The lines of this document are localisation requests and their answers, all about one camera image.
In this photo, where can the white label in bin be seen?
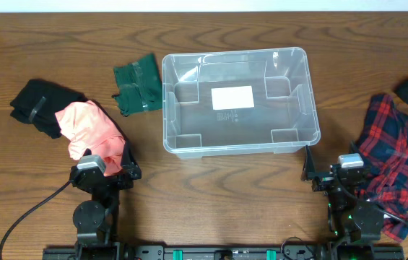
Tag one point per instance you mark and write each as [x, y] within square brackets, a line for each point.
[228, 98]

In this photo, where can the black folded cloth left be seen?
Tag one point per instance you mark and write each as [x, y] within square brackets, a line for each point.
[38, 102]

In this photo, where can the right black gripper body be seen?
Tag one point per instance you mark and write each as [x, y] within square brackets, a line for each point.
[325, 180]

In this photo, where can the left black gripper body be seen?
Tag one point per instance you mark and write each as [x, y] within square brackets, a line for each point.
[118, 185]

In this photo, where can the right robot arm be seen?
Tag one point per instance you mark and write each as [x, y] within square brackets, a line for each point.
[356, 224]

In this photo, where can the clear plastic storage bin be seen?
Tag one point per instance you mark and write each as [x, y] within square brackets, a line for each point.
[284, 117]

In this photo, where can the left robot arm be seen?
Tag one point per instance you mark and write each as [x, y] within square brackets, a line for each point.
[96, 220]

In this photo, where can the dark green folded cloth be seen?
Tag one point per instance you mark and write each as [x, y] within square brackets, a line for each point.
[139, 86]

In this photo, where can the pink salmon garment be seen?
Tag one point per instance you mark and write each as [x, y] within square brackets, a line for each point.
[87, 127]

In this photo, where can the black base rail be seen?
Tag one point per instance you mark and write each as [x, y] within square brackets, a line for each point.
[289, 251]

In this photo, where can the red navy plaid shirt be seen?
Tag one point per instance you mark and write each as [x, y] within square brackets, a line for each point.
[383, 146]

